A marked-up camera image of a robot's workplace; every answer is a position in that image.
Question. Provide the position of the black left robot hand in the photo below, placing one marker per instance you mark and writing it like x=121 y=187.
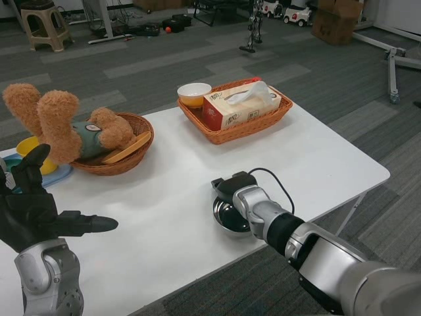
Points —
x=26 y=214

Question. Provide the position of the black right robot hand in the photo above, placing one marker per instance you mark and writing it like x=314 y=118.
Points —
x=235 y=184

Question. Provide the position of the shiny metal bowl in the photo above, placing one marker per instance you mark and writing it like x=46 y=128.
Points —
x=230 y=220

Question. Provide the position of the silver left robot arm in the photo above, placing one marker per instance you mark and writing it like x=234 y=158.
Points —
x=42 y=273

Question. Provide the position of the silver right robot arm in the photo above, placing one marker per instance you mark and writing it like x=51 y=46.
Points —
x=329 y=256

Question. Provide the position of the white orange ceramic bowl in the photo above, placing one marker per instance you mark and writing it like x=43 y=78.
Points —
x=194 y=91

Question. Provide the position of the grey white shoe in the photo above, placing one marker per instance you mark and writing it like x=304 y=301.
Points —
x=2 y=174

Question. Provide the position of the light blue plastic tray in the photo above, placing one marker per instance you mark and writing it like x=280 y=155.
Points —
x=57 y=176

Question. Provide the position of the rectangular wicker basket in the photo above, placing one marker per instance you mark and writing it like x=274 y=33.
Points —
x=240 y=133

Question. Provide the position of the teal plastic plate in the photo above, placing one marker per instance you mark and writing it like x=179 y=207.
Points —
x=11 y=162

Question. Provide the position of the yellow plastic cup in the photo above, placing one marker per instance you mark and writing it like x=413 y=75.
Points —
x=28 y=146

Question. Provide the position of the red beige tissue box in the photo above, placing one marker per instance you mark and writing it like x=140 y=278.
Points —
x=240 y=115

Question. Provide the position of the brown plush teddy bear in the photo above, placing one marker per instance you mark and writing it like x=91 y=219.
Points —
x=59 y=125

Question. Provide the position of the round wicker basket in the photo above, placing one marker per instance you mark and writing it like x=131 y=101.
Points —
x=112 y=168

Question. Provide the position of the white table leg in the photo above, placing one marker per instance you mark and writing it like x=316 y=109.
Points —
x=351 y=212

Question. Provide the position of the standing silver humanoid robot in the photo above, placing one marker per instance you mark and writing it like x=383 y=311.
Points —
x=253 y=29

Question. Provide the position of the black folding cot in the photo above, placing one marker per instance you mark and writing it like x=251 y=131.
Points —
x=217 y=10

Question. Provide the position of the black flat floor case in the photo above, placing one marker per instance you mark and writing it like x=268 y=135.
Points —
x=145 y=30

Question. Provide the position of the white toy car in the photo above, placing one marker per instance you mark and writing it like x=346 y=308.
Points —
x=272 y=8
x=297 y=14

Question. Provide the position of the open cardboard box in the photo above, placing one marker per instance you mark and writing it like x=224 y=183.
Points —
x=333 y=26

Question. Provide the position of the white standing desk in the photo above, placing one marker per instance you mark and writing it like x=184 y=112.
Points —
x=106 y=23

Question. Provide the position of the beige plastic stool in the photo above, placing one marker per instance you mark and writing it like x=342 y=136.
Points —
x=36 y=5

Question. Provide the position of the white gantry frame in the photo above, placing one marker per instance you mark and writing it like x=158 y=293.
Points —
x=392 y=79

